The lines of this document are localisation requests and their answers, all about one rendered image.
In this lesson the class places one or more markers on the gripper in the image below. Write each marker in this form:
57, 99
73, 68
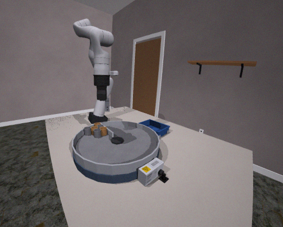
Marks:
102, 80

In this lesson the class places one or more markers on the blue square tray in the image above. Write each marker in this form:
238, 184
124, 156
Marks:
157, 127

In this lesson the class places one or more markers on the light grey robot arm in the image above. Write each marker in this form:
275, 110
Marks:
96, 54

